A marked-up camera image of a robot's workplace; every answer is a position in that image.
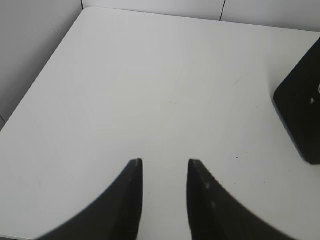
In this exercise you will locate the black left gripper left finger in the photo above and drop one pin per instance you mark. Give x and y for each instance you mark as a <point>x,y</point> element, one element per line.
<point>114,215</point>

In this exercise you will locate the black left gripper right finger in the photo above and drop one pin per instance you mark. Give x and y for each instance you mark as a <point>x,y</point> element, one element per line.
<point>213,214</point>

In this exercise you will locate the black bag with tan handles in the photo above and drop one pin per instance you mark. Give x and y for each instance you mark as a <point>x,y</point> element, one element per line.
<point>297,100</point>

